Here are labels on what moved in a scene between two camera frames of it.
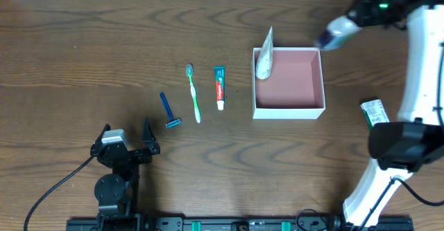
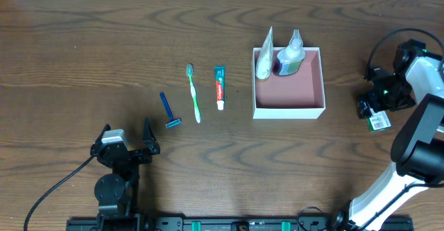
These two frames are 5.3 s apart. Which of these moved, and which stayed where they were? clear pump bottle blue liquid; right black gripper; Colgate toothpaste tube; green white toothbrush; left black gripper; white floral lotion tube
Moved: clear pump bottle blue liquid; right black gripper
Stayed: green white toothbrush; left black gripper; white floral lotion tube; Colgate toothpaste tube
